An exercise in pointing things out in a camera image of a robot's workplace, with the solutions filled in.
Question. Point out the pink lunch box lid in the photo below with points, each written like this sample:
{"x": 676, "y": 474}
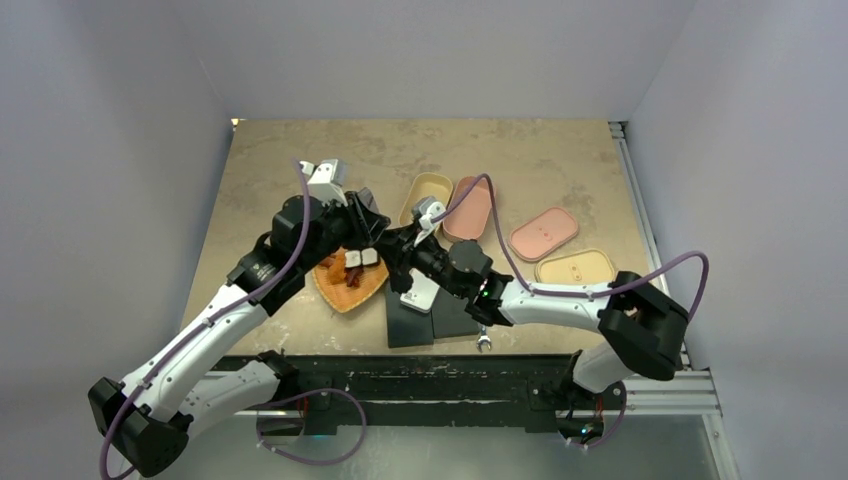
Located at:
{"x": 543, "y": 234}

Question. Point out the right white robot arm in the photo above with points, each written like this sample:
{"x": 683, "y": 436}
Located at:
{"x": 642, "y": 328}

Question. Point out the black foam block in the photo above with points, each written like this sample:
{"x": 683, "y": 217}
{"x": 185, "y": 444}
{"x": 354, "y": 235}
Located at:
{"x": 406, "y": 327}
{"x": 449, "y": 318}

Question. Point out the left black foam block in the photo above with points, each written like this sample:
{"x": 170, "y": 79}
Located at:
{"x": 406, "y": 327}

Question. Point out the silver open-end wrench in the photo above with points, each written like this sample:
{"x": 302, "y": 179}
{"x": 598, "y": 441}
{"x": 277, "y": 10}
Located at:
{"x": 483, "y": 342}

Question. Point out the orange fried chicken piece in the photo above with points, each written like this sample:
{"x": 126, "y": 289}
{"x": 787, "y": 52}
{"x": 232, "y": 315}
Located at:
{"x": 335, "y": 269}

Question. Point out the woven bamboo basket tray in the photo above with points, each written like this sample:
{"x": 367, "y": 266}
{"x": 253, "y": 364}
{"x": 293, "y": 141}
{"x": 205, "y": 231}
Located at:
{"x": 343, "y": 299}

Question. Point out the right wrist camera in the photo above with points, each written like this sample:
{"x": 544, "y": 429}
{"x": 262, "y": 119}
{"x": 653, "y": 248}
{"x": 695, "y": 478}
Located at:
{"x": 429, "y": 219}

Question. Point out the cream lunch box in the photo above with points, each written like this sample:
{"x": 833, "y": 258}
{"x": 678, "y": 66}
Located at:
{"x": 424, "y": 185}

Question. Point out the white power bank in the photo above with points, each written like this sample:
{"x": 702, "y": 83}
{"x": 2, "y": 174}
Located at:
{"x": 422, "y": 294}

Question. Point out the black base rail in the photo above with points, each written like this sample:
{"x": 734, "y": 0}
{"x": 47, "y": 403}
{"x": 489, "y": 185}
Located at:
{"x": 489, "y": 391}

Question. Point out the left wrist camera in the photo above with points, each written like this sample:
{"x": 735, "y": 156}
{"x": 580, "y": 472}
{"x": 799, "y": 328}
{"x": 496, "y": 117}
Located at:
{"x": 325, "y": 180}

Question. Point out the right black foam block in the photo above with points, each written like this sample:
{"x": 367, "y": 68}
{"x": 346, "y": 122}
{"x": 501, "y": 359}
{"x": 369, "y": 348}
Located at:
{"x": 449, "y": 318}

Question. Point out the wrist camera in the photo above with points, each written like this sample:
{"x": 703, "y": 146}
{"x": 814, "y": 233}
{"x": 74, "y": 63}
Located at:
{"x": 325, "y": 180}
{"x": 429, "y": 219}

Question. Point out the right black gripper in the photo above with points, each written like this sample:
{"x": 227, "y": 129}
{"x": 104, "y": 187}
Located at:
{"x": 399, "y": 249}

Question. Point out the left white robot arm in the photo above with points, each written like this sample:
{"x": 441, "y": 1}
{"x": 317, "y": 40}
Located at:
{"x": 150, "y": 415}

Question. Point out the cream lunch box lid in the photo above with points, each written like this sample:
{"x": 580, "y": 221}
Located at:
{"x": 586, "y": 267}

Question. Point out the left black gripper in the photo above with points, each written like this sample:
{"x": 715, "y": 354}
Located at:
{"x": 364, "y": 224}

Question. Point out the pink lunch box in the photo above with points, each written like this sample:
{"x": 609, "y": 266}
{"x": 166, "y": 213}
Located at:
{"x": 469, "y": 218}

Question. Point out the dark red octopus tentacle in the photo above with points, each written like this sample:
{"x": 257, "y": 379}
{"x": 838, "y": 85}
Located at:
{"x": 353, "y": 277}

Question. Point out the sushi roll with seaweed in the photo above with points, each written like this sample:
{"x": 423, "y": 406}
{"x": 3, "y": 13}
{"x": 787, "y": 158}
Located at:
{"x": 353, "y": 259}

